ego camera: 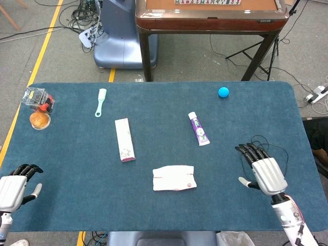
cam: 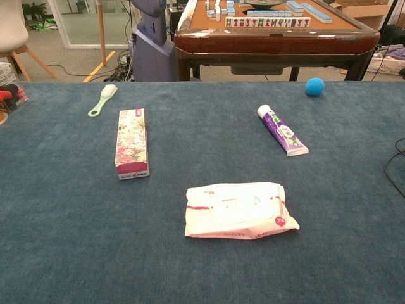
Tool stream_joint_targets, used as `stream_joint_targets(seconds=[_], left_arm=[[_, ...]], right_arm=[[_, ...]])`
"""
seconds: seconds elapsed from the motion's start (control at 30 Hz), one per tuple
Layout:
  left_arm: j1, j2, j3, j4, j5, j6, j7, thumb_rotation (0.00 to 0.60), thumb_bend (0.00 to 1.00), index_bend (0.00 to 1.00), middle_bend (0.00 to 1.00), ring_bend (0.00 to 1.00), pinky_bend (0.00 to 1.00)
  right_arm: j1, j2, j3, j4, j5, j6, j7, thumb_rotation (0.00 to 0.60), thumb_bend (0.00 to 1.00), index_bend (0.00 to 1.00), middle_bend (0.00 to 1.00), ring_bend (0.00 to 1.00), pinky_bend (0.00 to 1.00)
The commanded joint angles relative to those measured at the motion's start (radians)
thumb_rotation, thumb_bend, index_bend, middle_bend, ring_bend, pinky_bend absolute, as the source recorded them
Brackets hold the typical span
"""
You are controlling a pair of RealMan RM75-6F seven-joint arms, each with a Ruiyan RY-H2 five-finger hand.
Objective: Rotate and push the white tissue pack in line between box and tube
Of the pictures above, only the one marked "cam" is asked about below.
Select white wet wipes pack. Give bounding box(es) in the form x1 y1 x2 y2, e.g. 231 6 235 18
184 182 301 241

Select floral long carton box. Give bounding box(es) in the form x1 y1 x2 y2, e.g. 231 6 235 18
114 108 151 181

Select clear plastic box with toys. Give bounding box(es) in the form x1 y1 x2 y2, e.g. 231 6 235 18
0 82 30 115

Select cardboard box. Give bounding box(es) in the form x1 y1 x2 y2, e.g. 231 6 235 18
332 0 393 19

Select purple toothpaste tube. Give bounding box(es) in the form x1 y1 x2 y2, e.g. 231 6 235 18
257 104 309 157

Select blue felt table cover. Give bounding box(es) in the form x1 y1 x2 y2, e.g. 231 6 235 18
0 80 405 304

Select blue grey machine base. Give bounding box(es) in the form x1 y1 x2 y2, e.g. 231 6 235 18
130 0 176 82

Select brown mahjong table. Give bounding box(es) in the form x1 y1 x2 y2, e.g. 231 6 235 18
173 0 381 82

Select blue ball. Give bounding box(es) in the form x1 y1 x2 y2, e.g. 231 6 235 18
304 77 326 98

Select blue white mahjong tile stack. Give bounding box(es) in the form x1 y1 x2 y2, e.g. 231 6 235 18
286 0 305 14
204 0 237 22

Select blue white mahjong tile row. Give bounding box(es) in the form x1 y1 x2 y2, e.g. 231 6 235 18
247 9 294 18
302 3 333 24

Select wooden pole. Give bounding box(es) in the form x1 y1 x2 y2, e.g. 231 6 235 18
96 0 108 67

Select white plastic basket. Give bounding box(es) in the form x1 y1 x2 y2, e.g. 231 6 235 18
366 47 405 76

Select green potted plant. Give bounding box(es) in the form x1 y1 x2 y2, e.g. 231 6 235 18
21 2 48 20

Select white chair wooden legs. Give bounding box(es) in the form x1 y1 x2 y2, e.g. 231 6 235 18
0 0 58 82

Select black tripod stand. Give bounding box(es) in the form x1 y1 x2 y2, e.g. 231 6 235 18
360 0 400 82

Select green handled scrub brush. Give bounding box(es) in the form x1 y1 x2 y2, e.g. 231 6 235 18
87 84 118 118

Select black floor cable bundle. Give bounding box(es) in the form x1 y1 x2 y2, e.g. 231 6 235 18
103 50 134 82

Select black wired computer mouse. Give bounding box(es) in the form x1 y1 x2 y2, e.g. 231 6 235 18
383 138 405 199

